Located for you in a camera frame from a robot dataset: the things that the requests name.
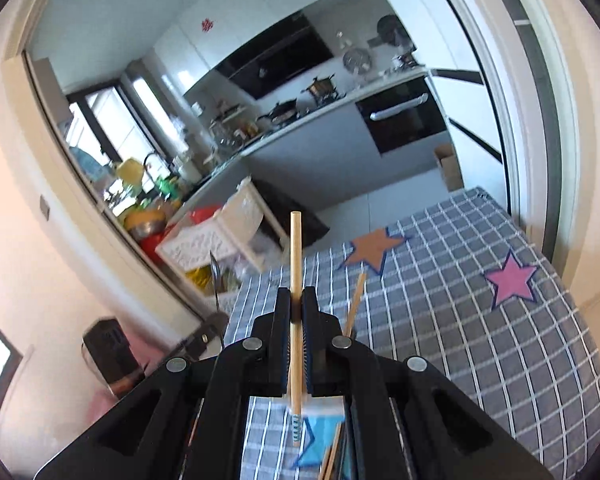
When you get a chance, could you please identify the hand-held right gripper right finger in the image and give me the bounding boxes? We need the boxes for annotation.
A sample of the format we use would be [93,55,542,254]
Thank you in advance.
[304,286,556,480]

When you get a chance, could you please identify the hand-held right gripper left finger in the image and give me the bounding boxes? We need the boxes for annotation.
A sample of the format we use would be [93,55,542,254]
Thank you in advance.
[32,286,296,480]

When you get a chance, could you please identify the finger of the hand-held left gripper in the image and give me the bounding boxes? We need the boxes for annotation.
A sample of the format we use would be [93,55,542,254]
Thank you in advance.
[182,312,228,361]

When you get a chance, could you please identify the gold foil packet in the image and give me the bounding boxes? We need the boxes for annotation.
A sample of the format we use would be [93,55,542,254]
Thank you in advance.
[185,266,216,291]

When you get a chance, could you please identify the clear plastic bag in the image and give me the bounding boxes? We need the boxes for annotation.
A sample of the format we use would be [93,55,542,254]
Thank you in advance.
[220,250,266,291]

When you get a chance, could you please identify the red bucket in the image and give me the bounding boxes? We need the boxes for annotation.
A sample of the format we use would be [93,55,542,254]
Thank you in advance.
[140,206,226,266]

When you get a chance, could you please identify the white perforated trolley cart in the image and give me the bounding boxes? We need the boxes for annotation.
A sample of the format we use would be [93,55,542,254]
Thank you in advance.
[155,180,291,281]

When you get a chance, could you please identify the orange metal basin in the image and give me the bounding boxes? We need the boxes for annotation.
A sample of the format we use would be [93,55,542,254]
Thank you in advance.
[124,207,168,240]

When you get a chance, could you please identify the black kitchen faucet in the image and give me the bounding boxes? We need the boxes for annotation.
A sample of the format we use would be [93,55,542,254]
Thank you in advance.
[142,152,163,196]

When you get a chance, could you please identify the yellow container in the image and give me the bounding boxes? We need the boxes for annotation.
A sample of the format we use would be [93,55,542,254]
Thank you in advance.
[116,158,145,188]

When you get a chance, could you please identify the grey kitchen counter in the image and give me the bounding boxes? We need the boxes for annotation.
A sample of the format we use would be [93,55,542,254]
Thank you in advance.
[180,67,431,216]

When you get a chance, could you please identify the glass kettle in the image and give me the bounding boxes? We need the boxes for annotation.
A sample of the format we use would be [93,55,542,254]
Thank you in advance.
[210,119,232,150]

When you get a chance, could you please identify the spice rack with bottles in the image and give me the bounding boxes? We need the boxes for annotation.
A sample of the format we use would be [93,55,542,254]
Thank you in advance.
[215,105,261,141]

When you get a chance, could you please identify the cardboard box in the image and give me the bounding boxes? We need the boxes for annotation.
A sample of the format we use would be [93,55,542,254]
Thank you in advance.
[434,144,463,192]

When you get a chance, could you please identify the black wok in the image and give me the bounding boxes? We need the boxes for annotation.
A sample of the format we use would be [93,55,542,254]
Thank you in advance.
[257,101,301,126]

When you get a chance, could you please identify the black built-in oven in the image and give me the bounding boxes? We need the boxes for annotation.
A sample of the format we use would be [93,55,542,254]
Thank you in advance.
[355,77,448,153]

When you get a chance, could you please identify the steel cooking pot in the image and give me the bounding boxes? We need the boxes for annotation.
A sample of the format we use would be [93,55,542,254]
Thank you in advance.
[302,75,338,103]

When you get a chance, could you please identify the black range hood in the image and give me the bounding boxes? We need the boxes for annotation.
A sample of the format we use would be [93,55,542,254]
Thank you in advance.
[215,12,333,100]

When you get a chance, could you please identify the white upper kitchen cabinets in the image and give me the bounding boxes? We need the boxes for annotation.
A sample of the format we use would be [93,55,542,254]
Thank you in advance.
[152,0,381,91]

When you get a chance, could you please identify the white refrigerator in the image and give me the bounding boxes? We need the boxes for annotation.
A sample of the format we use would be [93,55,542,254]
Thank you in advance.
[370,0,508,196]

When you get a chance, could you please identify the round black wall rack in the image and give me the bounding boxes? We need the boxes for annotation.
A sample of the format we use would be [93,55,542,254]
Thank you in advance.
[376,15,412,47]

